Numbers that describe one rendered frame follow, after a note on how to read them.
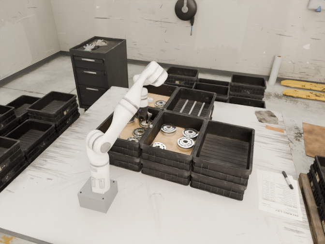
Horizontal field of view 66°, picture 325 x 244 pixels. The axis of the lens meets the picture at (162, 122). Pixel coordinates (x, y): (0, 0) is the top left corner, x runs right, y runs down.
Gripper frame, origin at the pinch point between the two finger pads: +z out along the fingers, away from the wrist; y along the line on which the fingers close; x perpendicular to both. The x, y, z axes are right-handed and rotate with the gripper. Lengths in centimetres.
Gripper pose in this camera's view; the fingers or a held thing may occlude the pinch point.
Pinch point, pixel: (142, 122)
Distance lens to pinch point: 170.2
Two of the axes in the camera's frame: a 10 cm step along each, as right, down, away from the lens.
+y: 9.1, 2.5, -3.3
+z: -0.3, 8.3, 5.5
